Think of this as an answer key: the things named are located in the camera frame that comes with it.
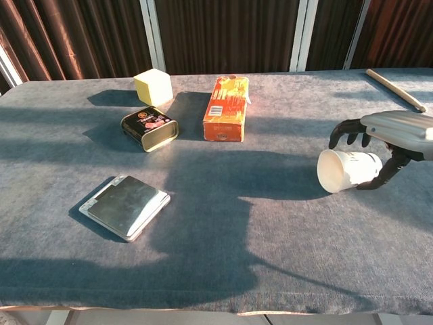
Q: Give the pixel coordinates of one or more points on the wooden stick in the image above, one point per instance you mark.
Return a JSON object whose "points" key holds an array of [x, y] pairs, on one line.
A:
{"points": [[392, 88]]}

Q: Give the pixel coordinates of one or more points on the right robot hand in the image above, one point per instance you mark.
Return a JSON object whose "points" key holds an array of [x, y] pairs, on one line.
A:
{"points": [[399, 130]]}

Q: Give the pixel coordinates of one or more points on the white frame post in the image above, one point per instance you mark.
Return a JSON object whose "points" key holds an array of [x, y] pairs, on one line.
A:
{"points": [[357, 34], [303, 34], [153, 34], [8, 69]]}

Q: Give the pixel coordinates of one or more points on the orange cardboard box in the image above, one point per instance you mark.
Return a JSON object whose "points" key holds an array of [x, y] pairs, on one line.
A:
{"points": [[226, 108]]}

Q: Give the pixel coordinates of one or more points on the brown pleated curtain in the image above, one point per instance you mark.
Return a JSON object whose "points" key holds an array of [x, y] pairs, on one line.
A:
{"points": [[226, 34]]}

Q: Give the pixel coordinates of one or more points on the grey-blue tablecloth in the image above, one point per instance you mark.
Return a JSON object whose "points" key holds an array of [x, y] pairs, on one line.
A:
{"points": [[236, 243]]}

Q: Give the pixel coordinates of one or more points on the black luncheon meat can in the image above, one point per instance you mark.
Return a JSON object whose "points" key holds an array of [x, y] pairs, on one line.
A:
{"points": [[145, 123]]}

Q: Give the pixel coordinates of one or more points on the square metal cover plate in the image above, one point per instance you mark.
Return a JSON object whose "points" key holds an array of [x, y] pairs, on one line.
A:
{"points": [[126, 208]]}

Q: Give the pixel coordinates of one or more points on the pale yellow cube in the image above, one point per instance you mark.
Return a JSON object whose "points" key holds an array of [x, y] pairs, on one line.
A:
{"points": [[154, 88]]}

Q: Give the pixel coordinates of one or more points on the white paper cup blue print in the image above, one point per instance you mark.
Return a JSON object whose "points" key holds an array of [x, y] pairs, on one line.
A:
{"points": [[352, 169]]}

